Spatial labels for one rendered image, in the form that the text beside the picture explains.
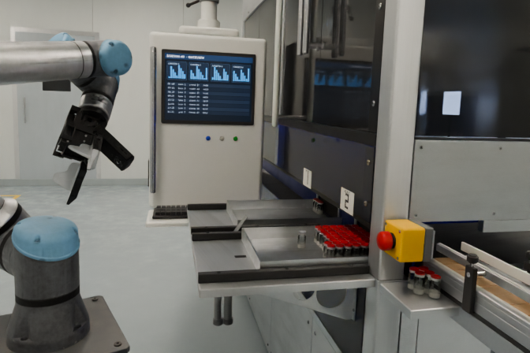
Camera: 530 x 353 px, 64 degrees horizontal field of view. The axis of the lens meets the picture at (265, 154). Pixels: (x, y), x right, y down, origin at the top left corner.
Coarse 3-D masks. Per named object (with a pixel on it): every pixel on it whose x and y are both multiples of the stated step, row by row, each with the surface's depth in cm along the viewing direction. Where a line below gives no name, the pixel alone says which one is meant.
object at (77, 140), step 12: (72, 108) 95; (84, 108) 96; (96, 108) 97; (72, 120) 96; (84, 120) 96; (96, 120) 98; (72, 132) 90; (84, 132) 92; (96, 132) 94; (60, 144) 89; (72, 144) 89; (60, 156) 93; (72, 156) 92
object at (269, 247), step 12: (252, 228) 121; (264, 228) 122; (276, 228) 123; (288, 228) 124; (300, 228) 124; (312, 228) 125; (252, 240) 120; (264, 240) 121; (276, 240) 121; (288, 240) 121; (312, 240) 122; (252, 252) 105; (264, 252) 111; (276, 252) 111; (288, 252) 112; (300, 252) 112; (312, 252) 112; (264, 264) 96; (276, 264) 97; (288, 264) 97; (300, 264) 98; (312, 264) 99; (324, 264) 99; (336, 264) 100; (348, 264) 101
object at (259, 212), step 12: (228, 204) 149; (240, 204) 155; (252, 204) 156; (264, 204) 157; (276, 204) 158; (288, 204) 159; (300, 204) 160; (312, 204) 161; (240, 216) 145; (252, 216) 146; (264, 216) 146; (276, 216) 147; (288, 216) 148; (300, 216) 148; (312, 216) 149; (324, 216) 149
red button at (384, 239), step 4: (380, 232) 88; (384, 232) 88; (388, 232) 88; (380, 236) 88; (384, 236) 87; (388, 236) 87; (376, 240) 89; (380, 240) 87; (384, 240) 86; (388, 240) 86; (392, 240) 87; (380, 244) 87; (384, 244) 86; (388, 244) 86; (392, 244) 87; (380, 248) 88; (384, 248) 87; (388, 248) 87
